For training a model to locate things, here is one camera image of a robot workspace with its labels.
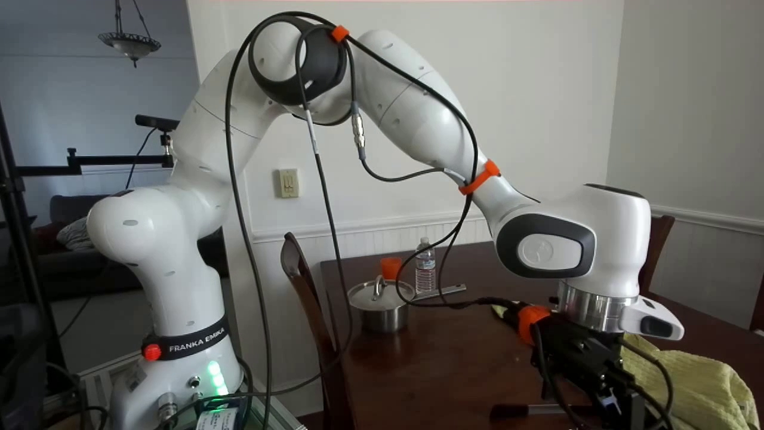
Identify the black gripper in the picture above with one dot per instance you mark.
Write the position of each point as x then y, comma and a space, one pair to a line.
612, 390

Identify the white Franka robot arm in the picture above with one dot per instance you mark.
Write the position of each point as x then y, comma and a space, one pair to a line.
175, 240

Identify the silver pot lid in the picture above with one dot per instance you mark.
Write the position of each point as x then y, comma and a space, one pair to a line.
377, 296

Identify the yellow-green cloth towel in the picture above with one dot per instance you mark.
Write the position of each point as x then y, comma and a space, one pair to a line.
699, 390

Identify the dark wooden chair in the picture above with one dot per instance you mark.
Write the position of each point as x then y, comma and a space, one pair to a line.
660, 240
756, 307
305, 295

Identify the clear plastic water bottle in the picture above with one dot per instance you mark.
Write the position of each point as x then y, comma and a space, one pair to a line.
426, 276

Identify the orange plastic cup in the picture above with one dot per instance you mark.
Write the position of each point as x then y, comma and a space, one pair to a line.
390, 267

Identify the orange base clip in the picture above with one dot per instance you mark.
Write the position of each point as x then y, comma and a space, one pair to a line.
150, 351

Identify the white low box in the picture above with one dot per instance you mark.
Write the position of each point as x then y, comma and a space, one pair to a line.
102, 378

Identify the dark sofa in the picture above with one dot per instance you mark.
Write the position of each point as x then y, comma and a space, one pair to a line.
72, 270

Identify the grey sofa pillow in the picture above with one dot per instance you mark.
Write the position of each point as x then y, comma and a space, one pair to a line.
72, 236

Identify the hanging ceiling lamp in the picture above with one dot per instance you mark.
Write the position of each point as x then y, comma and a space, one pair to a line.
132, 43

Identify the black tripod stand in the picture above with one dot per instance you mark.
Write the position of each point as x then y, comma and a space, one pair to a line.
20, 240

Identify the beige light switch plate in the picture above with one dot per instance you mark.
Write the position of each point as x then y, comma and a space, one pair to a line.
287, 183

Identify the black camera on boom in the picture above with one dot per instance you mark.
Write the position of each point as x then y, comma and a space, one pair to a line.
156, 123

